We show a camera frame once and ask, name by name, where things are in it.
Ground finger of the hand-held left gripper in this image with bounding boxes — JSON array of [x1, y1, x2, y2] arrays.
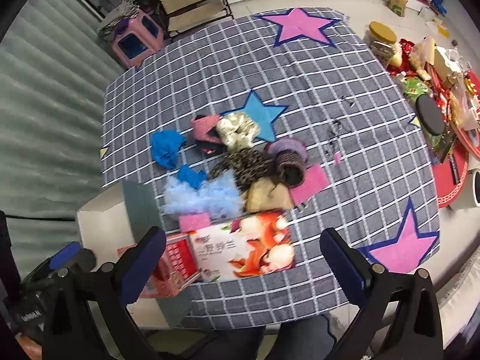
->
[[22, 242, 97, 297]]

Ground cream polka-dot scrunchie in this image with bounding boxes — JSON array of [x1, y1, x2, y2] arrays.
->
[[215, 112, 261, 151]]

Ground large pink sponge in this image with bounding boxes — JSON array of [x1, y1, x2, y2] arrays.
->
[[289, 164, 331, 205]]

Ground leopard print scarf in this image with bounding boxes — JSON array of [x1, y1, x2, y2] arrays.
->
[[208, 148, 276, 192]]

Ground small pink sponge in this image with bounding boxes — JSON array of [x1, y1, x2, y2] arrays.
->
[[179, 213, 211, 232]]

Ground light blue fluffy cloth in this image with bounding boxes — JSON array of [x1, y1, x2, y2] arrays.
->
[[162, 175, 244, 220]]

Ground beige knitted cloth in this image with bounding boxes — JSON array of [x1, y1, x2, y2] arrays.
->
[[244, 180, 295, 212]]

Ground yellow-green snack bag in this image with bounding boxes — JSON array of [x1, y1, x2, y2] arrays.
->
[[387, 0, 409, 17]]

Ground grey cloth pile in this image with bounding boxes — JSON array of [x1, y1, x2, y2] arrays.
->
[[98, 2, 141, 36]]

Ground pale green curtain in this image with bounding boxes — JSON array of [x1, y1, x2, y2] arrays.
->
[[0, 0, 128, 271]]

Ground plastic jar yellow lid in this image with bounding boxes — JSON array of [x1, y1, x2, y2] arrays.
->
[[364, 21, 398, 70]]

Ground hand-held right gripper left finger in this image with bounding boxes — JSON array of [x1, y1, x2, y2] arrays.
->
[[41, 227, 167, 360]]

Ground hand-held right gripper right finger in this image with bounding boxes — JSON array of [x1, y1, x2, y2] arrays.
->
[[320, 228, 454, 360]]

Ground pink plastic stool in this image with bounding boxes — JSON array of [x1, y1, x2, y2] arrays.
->
[[109, 12, 166, 70]]

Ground grey checked star tablecloth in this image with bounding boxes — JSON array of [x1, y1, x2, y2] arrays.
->
[[99, 7, 441, 325]]

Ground pink fuzzy cloth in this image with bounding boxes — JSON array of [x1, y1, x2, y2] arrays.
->
[[190, 114, 222, 154]]

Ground white storage box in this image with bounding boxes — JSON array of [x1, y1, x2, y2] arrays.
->
[[77, 181, 193, 329]]

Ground person's dark trousers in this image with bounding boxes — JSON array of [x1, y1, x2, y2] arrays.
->
[[195, 311, 338, 360]]

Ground black round disc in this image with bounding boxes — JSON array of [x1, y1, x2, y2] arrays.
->
[[415, 94, 449, 136]]

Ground cardboard box on floor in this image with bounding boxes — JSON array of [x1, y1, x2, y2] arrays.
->
[[152, 0, 235, 36]]

